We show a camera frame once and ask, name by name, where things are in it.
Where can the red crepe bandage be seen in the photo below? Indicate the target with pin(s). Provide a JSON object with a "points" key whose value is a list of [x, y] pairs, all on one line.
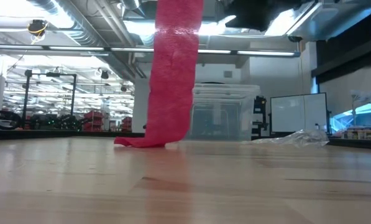
{"points": [[172, 93]]}

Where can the black dome security camera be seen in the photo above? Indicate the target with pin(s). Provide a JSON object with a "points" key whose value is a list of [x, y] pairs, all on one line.
{"points": [[294, 39]]}

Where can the black hanging spotlight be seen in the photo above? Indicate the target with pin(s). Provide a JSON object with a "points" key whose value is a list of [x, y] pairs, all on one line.
{"points": [[104, 75], [124, 88]]}

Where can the grey wall vent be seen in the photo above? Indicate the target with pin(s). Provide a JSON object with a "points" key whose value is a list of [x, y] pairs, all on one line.
{"points": [[228, 74]]}

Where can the large red bin rack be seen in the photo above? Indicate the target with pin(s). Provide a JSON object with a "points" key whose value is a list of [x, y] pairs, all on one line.
{"points": [[93, 119]]}

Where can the black gantry frame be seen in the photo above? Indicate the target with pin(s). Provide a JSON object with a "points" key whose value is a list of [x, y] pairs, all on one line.
{"points": [[53, 74]]}

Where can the whiteboard on black stand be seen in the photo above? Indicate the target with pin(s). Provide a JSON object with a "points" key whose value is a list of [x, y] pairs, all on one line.
{"points": [[297, 113]]}

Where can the long ceiling light bar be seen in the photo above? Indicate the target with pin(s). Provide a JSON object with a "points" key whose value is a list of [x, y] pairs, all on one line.
{"points": [[141, 49]]}

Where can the clear plastic storage box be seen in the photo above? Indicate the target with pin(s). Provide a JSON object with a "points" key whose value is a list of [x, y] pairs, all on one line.
{"points": [[225, 118]]}

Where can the black equipment stand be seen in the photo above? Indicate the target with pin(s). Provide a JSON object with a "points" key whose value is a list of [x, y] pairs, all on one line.
{"points": [[259, 109]]}

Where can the crumpled clear plastic wrapper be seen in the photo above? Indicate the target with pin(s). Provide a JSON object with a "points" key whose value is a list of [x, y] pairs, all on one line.
{"points": [[303, 138]]}

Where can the small red bin rack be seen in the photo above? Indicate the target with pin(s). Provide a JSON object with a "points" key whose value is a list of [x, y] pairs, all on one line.
{"points": [[126, 124]]}

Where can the black ceiling camera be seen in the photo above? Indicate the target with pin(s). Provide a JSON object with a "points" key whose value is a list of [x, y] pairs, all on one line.
{"points": [[37, 27]]}

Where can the shelf with small items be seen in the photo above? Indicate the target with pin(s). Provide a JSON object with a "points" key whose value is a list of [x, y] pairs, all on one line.
{"points": [[359, 134]]}

